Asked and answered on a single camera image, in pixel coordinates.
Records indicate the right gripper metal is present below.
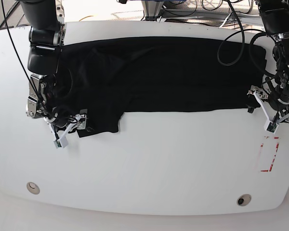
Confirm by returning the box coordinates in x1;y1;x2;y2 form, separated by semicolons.
26;73;88;130

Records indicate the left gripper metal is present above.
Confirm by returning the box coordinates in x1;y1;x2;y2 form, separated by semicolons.
247;33;289;113

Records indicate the black t-shirt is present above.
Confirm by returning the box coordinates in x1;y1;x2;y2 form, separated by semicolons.
64;37;266;137

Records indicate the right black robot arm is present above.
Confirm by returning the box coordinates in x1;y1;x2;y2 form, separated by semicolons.
20;0;91;133

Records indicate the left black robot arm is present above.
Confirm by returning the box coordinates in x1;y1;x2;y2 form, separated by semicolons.
249;0;289;114

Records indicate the red tape rectangle marking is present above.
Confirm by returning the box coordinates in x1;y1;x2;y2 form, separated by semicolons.
257;136;280;172

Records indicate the left table grommet hole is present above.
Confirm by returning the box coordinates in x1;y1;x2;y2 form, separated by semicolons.
26;182;40;195

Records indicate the table grommet hole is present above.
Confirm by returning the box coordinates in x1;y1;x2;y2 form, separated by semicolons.
26;182;40;195
236;194;251;206

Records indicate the right table grommet hole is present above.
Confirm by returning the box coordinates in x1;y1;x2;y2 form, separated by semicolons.
236;194;251;206

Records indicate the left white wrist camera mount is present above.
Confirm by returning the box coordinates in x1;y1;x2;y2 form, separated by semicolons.
247;85;289;134

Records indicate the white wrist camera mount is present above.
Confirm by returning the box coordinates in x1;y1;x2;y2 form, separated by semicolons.
247;85;289;134
44;115;77;149

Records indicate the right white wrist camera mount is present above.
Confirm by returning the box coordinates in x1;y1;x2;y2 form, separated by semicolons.
44;115;77;149

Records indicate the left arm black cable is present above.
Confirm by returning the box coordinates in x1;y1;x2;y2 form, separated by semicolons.
216;0;277;77

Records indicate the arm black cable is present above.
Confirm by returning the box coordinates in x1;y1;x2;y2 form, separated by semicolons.
0;0;74;116
216;0;277;77

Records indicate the black coiled cable bundle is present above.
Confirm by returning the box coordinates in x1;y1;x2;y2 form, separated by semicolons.
200;0;253;14

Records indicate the aluminium frame stand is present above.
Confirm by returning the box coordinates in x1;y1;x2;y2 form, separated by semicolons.
141;0;165;21

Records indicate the black floor cable left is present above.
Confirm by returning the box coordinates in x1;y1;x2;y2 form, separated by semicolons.
0;0;25;28

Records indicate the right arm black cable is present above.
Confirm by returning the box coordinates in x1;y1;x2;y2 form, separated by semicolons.
0;0;74;116

